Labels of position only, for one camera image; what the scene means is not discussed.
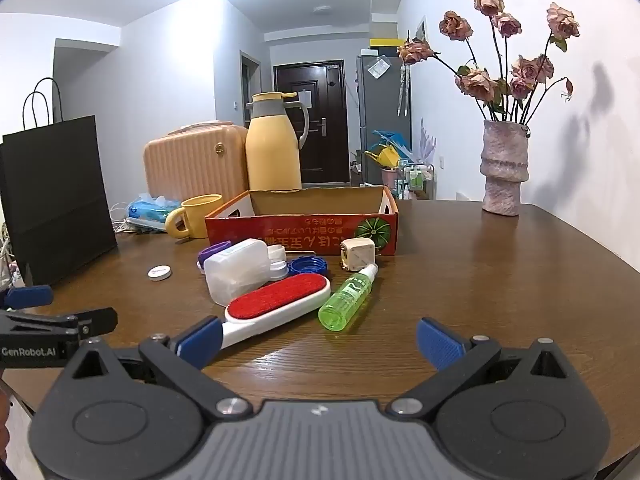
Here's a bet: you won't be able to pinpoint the dried pink roses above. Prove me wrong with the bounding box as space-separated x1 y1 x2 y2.
397 0 581 126

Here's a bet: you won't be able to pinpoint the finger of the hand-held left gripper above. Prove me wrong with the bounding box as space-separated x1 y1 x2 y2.
0 307 119 337
0 285 55 311

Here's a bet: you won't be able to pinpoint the grey interior door frame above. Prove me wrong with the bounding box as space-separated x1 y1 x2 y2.
240 50 263 126

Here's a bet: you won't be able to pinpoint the blue bottle cap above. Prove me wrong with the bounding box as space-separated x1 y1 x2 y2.
287 255 329 277

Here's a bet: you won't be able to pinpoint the cream cube bottle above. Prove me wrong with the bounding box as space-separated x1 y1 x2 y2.
340 238 378 272

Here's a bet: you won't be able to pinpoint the blue tissue pack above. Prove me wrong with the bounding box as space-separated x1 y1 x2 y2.
127 192 183 233

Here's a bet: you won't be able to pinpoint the pink textured vase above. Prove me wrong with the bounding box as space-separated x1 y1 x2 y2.
481 119 531 217

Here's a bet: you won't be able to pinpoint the metal storage cart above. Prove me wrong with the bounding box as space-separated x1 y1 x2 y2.
395 160 435 201

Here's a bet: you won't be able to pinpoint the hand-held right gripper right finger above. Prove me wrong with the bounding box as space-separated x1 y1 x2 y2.
385 316 576 418

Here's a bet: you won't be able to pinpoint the red white lint brush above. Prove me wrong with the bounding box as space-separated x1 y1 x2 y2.
218 274 332 351

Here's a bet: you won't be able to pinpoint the yellow thermos jug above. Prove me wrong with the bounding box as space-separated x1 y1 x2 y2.
244 91 309 193

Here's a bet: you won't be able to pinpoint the grey refrigerator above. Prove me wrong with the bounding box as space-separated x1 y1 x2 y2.
356 52 412 186

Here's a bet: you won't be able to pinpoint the white cables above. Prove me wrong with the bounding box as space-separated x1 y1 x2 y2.
109 202 133 235

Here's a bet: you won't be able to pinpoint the dark brown entrance door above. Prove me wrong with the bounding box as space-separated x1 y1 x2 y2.
273 59 347 185

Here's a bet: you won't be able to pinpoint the translucent white plastic box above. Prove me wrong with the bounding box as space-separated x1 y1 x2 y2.
204 238 271 307

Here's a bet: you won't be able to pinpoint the purple lid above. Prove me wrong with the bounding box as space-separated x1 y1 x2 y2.
197 241 232 273

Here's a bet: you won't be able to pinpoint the red cardboard box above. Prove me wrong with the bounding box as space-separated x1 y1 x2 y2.
204 185 400 257

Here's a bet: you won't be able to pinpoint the pink ribbed hard case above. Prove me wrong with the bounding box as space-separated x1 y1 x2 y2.
143 121 249 206

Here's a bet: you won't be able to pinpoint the yellow black box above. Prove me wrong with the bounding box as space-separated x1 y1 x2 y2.
361 37 405 58

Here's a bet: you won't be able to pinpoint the black paper bag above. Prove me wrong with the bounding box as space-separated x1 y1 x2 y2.
0 77 119 288

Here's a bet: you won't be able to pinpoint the green spray bottle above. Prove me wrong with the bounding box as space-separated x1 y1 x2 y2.
318 263 379 332

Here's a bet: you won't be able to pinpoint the hanging folded umbrella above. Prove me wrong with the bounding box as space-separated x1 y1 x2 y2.
397 62 412 116

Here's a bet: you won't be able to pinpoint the purple wall sticker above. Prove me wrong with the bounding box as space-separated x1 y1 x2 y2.
420 117 437 161

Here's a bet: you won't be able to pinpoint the yellow mug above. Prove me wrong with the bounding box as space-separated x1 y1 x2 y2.
165 194 223 240

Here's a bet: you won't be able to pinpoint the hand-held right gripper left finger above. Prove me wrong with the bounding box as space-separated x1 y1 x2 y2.
62 316 253 421

